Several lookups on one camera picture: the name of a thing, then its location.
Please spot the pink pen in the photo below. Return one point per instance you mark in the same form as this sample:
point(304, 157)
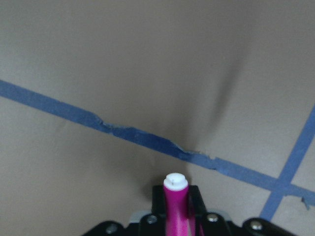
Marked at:
point(176, 189)

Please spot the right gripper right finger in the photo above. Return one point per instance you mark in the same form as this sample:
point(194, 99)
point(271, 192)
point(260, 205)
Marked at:
point(196, 206)

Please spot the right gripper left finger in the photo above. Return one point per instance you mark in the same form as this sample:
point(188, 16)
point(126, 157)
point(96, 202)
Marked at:
point(158, 200)

